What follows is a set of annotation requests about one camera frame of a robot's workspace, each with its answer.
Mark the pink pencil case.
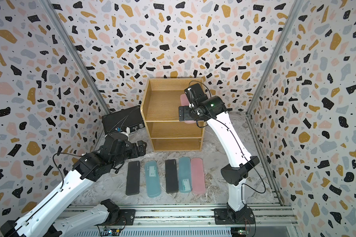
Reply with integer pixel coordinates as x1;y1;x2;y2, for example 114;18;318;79
191;158;206;195
180;94;195;124

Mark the teal pencil case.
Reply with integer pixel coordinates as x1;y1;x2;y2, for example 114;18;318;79
144;161;161;198
179;157;192;193

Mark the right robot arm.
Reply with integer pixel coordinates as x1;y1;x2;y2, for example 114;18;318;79
178;80;260;224

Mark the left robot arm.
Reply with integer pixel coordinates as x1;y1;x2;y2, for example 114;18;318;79
0;132;147;237

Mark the wooden three-tier shelf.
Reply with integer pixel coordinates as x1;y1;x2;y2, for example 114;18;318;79
140;78;205;152

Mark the left black pencil case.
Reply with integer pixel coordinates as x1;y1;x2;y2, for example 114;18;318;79
126;161;140;196

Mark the black pencil case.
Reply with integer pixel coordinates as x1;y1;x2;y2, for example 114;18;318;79
126;161;140;196
165;160;179;194

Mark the middle black pencil case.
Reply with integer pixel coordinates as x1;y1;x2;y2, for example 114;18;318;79
165;160;179;194

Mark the black briefcase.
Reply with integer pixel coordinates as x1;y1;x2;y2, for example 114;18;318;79
102;105;145;135

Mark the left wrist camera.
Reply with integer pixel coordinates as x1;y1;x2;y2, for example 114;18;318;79
114;126;131;139

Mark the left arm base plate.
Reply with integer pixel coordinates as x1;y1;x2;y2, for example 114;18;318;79
96;209;136;226

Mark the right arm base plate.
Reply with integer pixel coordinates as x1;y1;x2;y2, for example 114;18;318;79
214;206;256;225

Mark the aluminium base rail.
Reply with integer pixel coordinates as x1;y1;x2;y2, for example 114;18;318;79
45;203;300;237

